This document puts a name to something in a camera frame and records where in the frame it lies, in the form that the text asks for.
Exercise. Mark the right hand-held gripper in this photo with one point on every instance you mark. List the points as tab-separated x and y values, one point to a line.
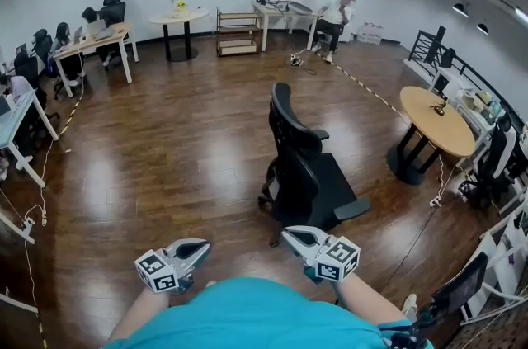
336	260

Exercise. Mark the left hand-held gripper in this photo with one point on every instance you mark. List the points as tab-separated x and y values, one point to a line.
158	275

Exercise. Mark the black mesh office chair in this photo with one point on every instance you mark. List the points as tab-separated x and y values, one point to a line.
305	174

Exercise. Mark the person's right forearm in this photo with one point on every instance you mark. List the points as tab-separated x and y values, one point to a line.
367	298

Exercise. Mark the person's left forearm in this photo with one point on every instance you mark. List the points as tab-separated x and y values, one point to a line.
140	310

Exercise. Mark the black and white office chair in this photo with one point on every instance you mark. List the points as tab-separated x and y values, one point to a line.
495	157

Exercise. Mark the person's teal shirt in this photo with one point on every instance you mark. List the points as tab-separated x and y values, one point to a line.
247	318

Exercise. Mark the white power strip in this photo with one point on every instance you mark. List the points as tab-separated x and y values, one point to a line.
435	202
28	224

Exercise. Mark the black mounted monitor screen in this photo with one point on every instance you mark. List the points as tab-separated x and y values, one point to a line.
462	289

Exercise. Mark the yellow black striped floor tape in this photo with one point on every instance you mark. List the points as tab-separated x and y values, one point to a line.
363	85
71	118

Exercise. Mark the round wooden table black base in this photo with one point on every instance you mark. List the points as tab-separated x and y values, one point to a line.
445	133

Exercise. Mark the black floor power strip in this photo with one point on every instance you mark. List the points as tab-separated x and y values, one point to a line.
295	60

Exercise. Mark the small brass table lamp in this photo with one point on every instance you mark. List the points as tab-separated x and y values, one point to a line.
439	109

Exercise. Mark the white metal shelving rack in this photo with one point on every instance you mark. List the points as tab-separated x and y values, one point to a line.
501	256

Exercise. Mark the wooden shelf cart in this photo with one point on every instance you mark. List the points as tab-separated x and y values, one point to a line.
239	46

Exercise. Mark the row of clear water jugs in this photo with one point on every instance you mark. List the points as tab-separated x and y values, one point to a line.
369	34

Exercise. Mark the black metal railing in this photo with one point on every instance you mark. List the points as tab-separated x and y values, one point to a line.
422	46

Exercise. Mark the grey padded case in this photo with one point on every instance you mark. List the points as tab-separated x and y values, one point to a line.
299	8

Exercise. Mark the wooden desk white legs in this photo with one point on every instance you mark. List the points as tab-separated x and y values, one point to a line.
107	36

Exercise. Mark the round white table black leg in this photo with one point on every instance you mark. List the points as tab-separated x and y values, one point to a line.
179	18

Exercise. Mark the silver laptop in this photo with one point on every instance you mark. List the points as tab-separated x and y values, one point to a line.
98	27

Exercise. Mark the black desktop device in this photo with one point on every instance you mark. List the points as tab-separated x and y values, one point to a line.
262	0

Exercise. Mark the yellow flower vase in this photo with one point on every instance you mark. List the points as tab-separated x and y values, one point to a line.
181	7

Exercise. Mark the black upright post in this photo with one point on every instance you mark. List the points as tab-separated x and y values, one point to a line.
439	40

